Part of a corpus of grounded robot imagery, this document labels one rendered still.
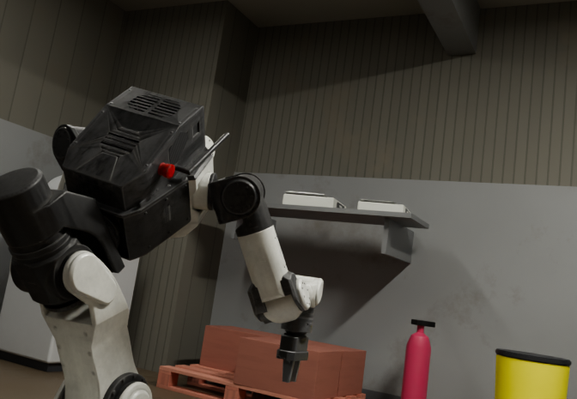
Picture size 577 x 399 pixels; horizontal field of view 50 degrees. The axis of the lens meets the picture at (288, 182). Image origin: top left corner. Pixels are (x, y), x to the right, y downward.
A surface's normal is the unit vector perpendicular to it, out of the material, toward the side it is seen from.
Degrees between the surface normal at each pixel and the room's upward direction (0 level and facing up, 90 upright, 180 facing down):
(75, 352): 118
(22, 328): 90
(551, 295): 90
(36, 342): 90
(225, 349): 90
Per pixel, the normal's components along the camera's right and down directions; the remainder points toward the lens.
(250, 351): -0.45, -0.22
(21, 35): 0.88, 0.04
